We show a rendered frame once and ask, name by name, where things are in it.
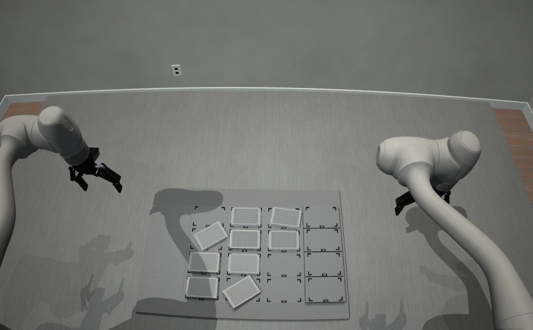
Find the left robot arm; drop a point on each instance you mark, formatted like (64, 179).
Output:
(20, 136)

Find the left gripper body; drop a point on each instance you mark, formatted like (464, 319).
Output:
(88, 164)

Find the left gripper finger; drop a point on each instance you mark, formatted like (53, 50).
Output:
(109, 175)
(78, 178)

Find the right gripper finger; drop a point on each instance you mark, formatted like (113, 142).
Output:
(402, 201)
(447, 196)

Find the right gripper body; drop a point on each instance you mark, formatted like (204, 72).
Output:
(440, 193)

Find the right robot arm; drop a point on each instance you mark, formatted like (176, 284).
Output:
(420, 164)

